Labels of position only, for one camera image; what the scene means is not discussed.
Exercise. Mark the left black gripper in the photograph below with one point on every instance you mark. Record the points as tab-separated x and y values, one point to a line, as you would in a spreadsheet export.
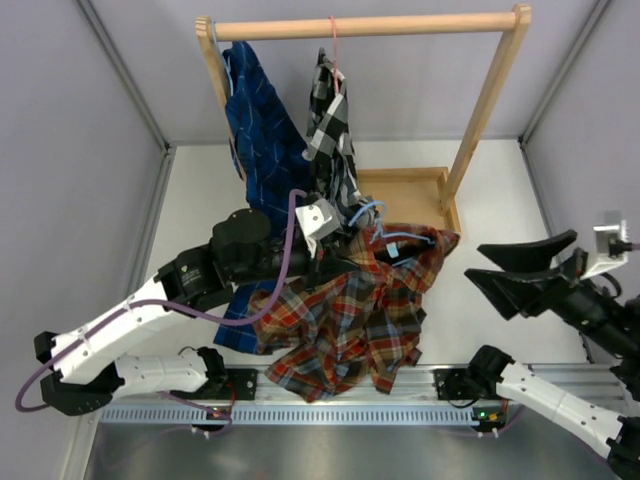
331	259

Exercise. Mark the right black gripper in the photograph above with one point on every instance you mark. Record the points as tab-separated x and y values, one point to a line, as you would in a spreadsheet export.
528	294

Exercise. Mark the light blue hanger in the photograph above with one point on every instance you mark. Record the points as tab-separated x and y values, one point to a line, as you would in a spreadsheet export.
225	64
377	211

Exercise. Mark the red brown plaid shirt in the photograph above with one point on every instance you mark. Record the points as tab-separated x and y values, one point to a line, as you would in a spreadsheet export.
363	324

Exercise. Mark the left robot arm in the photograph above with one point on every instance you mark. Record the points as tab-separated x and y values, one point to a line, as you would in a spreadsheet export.
91	366

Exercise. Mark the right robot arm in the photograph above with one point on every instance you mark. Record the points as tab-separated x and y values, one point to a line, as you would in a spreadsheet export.
612	435

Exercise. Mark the black white checked shirt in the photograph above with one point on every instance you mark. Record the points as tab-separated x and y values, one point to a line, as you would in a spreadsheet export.
330	148

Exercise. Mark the blue plaid shirt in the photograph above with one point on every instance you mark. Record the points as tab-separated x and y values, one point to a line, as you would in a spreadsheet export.
267	145

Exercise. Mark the wooden clothes rack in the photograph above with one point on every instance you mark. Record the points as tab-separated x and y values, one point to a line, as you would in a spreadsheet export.
420	195

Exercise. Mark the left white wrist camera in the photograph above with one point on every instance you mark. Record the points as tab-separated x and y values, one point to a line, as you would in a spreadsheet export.
317	221

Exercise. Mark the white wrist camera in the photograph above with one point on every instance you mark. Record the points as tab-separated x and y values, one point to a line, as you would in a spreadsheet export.
612	245
317	221

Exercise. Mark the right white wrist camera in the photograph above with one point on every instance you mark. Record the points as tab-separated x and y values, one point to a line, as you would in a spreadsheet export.
612	245

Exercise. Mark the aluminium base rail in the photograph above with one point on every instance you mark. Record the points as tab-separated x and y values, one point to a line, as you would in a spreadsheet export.
420	383

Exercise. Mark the pink wire hanger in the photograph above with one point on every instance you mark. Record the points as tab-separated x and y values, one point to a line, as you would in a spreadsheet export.
337	55

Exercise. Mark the white slotted cable duct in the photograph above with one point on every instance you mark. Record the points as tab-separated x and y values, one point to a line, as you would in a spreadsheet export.
292	415

